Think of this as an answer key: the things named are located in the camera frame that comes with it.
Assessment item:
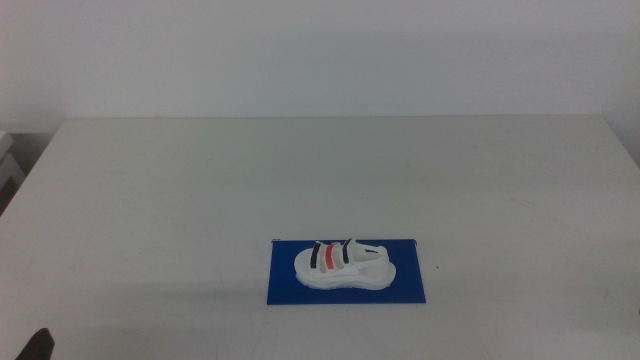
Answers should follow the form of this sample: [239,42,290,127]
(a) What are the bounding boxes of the white strapped sandal shoe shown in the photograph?
[293,238,398,292]

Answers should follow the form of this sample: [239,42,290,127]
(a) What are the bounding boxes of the white shelf unit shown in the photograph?
[0,130,27,193]

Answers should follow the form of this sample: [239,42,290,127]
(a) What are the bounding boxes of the blue rectangular mat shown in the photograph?
[266,238,427,306]

